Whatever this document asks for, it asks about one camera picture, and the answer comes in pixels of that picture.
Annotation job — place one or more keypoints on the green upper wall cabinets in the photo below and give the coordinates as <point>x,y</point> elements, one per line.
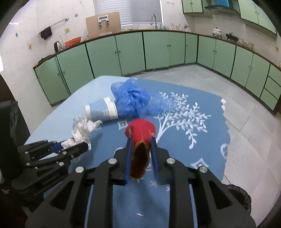
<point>248,11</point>

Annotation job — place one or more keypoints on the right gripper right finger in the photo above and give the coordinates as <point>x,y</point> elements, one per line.
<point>197,197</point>

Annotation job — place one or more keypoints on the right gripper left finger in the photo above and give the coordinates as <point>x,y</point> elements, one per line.
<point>84,197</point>

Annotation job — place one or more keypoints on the green lower kitchen cabinets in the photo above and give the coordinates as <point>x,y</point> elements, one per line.
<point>63,73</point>

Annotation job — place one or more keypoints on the cardboard board with scale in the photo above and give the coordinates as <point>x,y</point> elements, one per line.
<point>103,24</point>

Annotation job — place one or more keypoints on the steel electric kettle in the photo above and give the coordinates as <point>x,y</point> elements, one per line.
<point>57,47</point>

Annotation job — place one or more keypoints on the wall towel rail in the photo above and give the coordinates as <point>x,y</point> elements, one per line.
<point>63,20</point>

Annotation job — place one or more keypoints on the blue white paper cup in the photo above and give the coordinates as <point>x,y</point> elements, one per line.
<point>103,109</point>

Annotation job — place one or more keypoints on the white ceramic pot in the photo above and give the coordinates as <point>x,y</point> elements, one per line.
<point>216,33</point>

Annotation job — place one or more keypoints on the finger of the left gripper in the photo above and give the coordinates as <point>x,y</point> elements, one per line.
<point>65,153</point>
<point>44,145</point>

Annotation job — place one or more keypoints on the blue plastic bag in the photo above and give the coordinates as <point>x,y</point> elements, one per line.
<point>134,101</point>

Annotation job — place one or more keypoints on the blue tree-pattern mat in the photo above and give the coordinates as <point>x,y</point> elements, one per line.
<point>195,134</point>

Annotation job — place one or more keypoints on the black trash bin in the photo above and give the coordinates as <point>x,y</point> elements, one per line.
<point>241,195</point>

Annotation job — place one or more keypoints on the white paper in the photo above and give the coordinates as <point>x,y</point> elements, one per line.
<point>82,127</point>

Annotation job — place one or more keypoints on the red fabric pouch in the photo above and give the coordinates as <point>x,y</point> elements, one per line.
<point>140,131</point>

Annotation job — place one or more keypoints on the orange plastic basin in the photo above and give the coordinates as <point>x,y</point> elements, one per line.
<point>72,42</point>

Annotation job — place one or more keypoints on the black wok on stove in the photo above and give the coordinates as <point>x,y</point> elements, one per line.
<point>231,37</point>

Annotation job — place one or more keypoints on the chrome sink faucet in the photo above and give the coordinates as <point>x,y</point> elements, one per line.
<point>154,21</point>

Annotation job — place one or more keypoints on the range hood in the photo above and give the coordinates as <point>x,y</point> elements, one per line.
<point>227,7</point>

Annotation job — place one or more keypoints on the dark cloth on rail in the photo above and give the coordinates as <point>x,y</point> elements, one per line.
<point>46,33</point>

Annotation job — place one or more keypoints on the window blind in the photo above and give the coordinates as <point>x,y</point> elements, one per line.
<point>131,11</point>

